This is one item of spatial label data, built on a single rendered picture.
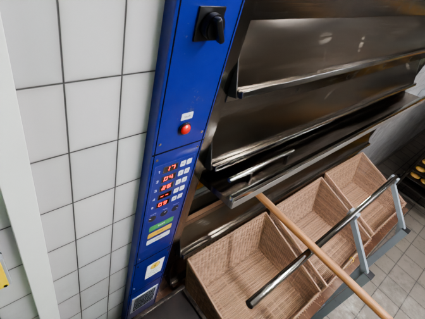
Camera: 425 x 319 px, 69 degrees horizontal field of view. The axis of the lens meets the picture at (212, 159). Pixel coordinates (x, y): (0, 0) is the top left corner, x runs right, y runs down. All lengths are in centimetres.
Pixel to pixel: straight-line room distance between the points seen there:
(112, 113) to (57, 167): 15
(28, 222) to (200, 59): 47
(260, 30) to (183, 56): 28
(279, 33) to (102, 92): 50
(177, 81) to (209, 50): 9
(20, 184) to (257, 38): 60
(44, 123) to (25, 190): 13
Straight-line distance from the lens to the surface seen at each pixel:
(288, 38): 92
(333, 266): 124
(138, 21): 56
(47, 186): 68
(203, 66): 65
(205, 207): 120
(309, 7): 90
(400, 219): 205
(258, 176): 106
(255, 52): 82
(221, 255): 164
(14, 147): 57
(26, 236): 75
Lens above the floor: 209
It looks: 40 degrees down
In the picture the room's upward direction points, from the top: 19 degrees clockwise
